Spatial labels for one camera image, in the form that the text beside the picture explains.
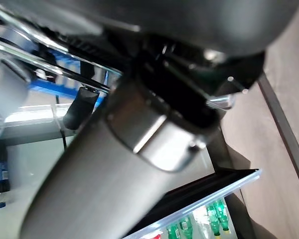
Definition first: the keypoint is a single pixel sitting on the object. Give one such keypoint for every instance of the clear water bottle red label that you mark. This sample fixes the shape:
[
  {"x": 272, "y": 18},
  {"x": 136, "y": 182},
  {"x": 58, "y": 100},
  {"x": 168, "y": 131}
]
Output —
[{"x": 159, "y": 235}]

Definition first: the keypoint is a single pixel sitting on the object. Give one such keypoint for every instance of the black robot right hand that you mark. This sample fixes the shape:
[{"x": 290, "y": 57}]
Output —
[{"x": 209, "y": 74}]

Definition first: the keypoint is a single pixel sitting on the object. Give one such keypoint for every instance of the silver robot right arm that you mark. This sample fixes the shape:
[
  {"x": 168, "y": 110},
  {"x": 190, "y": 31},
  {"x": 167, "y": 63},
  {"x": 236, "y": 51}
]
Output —
[{"x": 102, "y": 179}]

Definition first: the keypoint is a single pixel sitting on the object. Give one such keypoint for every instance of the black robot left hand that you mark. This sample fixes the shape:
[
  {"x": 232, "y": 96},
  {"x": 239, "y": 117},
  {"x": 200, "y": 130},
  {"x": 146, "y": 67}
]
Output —
[{"x": 189, "y": 15}]

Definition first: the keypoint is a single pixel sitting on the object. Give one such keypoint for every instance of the dark metal wall trim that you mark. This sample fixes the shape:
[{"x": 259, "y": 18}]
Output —
[{"x": 286, "y": 129}]

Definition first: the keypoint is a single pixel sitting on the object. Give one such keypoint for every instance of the green soda bottle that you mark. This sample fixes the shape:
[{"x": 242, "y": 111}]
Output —
[
  {"x": 212, "y": 219},
  {"x": 223, "y": 214},
  {"x": 185, "y": 226},
  {"x": 173, "y": 231}
]

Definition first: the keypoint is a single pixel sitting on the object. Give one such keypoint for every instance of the dark shelf board clear rail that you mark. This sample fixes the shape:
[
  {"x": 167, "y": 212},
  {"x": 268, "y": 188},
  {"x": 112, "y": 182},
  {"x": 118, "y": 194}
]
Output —
[
  {"x": 27, "y": 115},
  {"x": 189, "y": 194}
]

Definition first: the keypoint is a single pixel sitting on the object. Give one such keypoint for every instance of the black robot left foot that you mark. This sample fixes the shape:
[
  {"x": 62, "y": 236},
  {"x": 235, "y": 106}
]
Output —
[{"x": 81, "y": 107}]

